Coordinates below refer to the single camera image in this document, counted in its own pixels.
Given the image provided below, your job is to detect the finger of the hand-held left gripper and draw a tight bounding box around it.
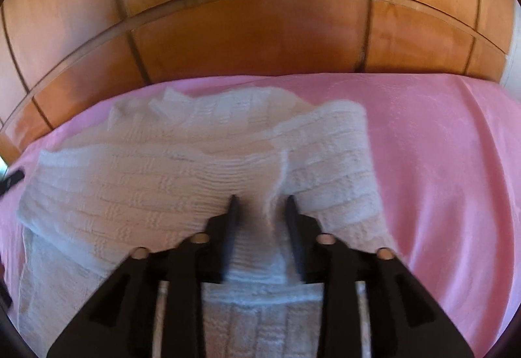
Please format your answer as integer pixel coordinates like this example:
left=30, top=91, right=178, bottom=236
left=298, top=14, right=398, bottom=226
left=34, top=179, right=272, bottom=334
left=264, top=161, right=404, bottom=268
left=0, top=167, right=26, bottom=197

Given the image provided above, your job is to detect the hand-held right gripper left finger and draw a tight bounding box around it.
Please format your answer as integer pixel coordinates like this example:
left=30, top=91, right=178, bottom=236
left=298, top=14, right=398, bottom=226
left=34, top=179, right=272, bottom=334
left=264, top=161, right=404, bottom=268
left=47, top=195, right=242, bottom=358

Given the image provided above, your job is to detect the wooden wardrobe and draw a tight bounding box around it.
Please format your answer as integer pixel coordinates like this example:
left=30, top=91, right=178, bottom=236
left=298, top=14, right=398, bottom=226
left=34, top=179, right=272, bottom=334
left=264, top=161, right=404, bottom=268
left=0, top=0, right=521, bottom=163

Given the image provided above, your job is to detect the white knitted garment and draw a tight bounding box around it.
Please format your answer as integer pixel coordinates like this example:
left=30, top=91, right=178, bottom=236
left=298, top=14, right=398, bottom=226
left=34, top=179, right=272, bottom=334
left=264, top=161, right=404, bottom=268
left=16, top=86, right=393, bottom=358

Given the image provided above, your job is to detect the pink blanket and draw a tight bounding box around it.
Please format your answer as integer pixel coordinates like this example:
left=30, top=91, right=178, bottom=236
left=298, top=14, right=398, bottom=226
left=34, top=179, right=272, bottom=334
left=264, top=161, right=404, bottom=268
left=0, top=72, right=521, bottom=358

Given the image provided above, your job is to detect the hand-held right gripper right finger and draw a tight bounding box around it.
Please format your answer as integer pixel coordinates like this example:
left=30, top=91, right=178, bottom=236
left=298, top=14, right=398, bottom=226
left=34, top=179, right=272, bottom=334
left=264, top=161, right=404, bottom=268
left=283, top=195, right=475, bottom=358

